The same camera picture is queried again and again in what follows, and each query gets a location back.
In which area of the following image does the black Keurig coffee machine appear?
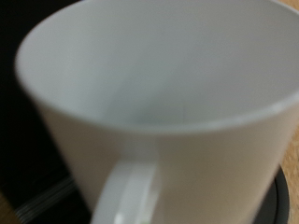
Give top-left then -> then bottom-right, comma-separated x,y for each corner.
0,0 -> 291,224

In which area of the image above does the white mug with green handle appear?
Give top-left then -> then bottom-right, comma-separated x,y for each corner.
13,0 -> 299,224

